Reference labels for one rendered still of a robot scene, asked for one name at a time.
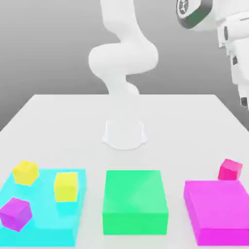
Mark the small pink cube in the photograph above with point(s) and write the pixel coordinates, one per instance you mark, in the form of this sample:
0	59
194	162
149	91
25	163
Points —
229	170

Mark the small purple cube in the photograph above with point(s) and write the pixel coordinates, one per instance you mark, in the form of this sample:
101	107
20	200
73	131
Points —
15	214

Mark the large green box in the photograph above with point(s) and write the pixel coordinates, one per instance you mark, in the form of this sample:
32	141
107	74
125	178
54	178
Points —
134	202

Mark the small yellow cube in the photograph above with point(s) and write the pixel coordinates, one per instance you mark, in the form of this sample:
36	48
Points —
66	186
25	173

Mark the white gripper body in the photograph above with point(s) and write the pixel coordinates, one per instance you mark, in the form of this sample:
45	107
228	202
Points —
242	64

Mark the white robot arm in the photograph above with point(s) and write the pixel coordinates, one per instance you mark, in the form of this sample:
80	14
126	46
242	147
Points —
122	60

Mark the large magenta box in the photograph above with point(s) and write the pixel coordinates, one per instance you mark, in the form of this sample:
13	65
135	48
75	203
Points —
219	210

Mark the large cyan box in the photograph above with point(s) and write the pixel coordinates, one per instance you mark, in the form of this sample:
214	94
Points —
44	217

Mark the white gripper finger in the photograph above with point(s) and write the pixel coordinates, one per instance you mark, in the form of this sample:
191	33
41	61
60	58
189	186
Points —
244	97

